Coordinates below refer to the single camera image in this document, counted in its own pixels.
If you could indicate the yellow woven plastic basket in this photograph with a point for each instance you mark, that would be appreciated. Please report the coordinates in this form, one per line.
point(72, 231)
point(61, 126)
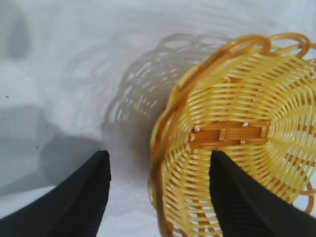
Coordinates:
point(237, 128)

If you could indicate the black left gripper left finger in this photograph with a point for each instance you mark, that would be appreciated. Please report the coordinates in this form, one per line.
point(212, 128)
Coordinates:
point(69, 202)

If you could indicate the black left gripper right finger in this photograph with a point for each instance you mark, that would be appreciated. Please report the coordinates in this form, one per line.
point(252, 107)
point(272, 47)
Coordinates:
point(249, 207)

